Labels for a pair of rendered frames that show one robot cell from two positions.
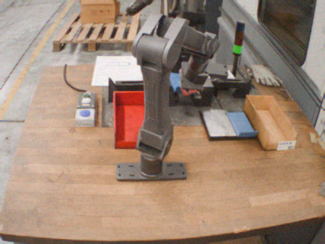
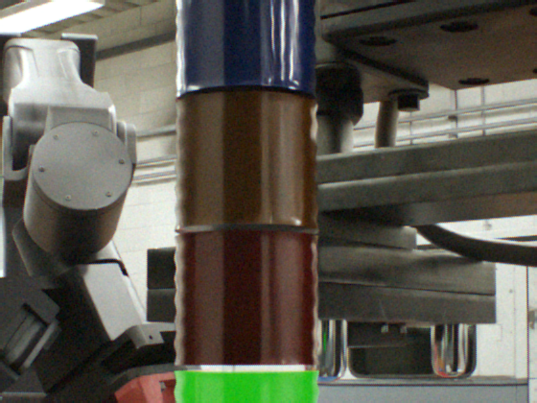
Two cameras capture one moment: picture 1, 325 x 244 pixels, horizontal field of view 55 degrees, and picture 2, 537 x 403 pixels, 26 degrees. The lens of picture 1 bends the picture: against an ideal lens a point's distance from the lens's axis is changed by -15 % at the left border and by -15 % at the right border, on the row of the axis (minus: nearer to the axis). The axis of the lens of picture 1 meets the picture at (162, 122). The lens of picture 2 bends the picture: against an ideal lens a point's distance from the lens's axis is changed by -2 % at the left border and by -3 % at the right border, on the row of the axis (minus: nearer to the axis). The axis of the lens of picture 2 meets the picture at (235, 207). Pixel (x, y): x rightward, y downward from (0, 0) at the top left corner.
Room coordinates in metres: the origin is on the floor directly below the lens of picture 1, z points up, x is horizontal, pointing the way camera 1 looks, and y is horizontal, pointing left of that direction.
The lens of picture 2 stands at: (1.61, -0.49, 1.09)
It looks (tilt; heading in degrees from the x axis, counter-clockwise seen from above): 7 degrees up; 139
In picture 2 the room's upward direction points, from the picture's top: straight up
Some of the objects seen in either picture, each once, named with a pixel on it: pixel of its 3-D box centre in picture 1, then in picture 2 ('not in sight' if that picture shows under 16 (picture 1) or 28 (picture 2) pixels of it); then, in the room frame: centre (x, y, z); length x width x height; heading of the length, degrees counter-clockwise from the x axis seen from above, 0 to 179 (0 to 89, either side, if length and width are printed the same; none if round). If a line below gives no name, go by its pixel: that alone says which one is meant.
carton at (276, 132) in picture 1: (269, 122); not in sight; (1.04, -0.39, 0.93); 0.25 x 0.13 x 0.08; 10
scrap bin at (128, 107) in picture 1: (131, 118); not in sight; (0.99, 0.10, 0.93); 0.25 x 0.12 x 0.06; 10
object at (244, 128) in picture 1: (242, 122); not in sight; (1.02, -0.27, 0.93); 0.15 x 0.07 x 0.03; 11
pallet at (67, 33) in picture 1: (99, 28); not in sight; (4.28, 0.91, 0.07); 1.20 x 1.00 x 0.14; 3
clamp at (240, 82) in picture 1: (226, 85); not in sight; (1.25, -0.24, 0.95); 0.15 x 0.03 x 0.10; 100
